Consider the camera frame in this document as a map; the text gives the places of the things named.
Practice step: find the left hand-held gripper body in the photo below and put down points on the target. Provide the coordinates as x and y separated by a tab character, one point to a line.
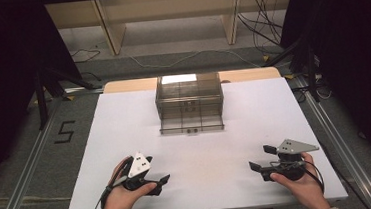
139	166

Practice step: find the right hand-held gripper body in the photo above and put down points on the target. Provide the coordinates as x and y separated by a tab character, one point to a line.
290	166

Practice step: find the clear brown drawer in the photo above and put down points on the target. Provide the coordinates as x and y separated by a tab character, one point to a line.
191	124

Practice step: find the clear brown drawer cabinet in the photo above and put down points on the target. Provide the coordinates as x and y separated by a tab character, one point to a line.
189	94

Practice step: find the person's right hand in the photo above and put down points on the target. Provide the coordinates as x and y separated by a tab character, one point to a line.
302	187

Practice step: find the person's left hand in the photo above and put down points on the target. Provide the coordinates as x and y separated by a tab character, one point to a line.
122	199

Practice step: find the white table mat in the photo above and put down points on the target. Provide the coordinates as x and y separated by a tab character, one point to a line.
212	169

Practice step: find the black tripod stand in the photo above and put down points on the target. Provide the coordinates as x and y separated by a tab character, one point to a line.
43	92
307	65

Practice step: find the black curtain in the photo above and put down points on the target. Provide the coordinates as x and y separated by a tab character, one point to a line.
356	54
1	82

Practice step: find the aluminium floor rail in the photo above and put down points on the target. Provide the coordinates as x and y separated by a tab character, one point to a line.
341	152
25	177

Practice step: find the light wooden desk frame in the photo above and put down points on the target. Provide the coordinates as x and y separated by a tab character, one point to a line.
113	26

